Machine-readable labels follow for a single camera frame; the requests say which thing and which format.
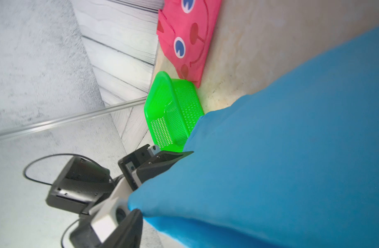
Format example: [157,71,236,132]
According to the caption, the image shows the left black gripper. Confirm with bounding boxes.
[118,145,193,191]

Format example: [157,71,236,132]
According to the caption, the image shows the green plastic basket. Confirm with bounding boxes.
[144,71,204,153]

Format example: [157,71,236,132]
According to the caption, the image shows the pink bunny raincoat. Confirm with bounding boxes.
[157,0,222,88]

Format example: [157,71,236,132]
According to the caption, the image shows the blue raincoat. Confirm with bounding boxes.
[128,27,379,248]

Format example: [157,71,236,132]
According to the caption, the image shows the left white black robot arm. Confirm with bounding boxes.
[70,145,191,248]

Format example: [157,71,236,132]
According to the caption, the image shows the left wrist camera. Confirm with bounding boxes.
[46,156,116,215]

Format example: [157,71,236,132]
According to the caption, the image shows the left metal corner post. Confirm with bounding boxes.
[0,97,147,141]

